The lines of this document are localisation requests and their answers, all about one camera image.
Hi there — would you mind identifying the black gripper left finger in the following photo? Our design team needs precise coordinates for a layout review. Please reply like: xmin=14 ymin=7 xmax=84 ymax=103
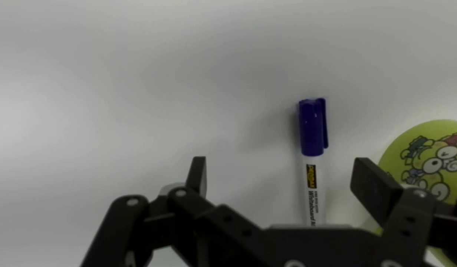
xmin=79 ymin=155 xmax=300 ymax=267

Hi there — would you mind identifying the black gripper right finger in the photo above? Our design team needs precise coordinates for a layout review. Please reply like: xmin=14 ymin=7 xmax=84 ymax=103
xmin=351 ymin=155 xmax=457 ymax=267

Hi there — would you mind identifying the white marker with blue cap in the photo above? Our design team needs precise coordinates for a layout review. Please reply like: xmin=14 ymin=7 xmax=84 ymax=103
xmin=297 ymin=96 xmax=331 ymax=228

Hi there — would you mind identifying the yellow-green cartoon sticker disc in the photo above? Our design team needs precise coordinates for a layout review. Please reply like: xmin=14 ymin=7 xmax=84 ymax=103
xmin=377 ymin=117 xmax=457 ymax=267

